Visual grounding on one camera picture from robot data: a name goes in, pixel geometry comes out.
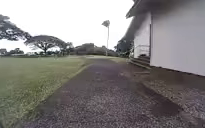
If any distant line of bushes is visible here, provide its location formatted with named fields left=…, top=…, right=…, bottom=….
left=0, top=42, right=120, bottom=58

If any dark leafy tree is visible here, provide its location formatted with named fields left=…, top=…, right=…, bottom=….
left=115, top=38, right=135, bottom=58

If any tall thin palm tree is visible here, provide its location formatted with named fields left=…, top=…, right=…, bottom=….
left=101, top=19, right=111, bottom=57

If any grey gravel path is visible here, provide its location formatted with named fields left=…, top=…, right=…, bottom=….
left=13, top=58, right=205, bottom=128

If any flat-topped spreading tree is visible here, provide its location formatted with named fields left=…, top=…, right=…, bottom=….
left=24, top=34, right=74, bottom=56

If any green grass lawn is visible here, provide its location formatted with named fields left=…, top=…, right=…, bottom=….
left=0, top=54, right=128, bottom=128

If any white building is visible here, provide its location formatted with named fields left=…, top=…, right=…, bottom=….
left=125, top=0, right=205, bottom=94

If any large spreading tree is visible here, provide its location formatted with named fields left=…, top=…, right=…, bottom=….
left=0, top=12, right=32, bottom=47

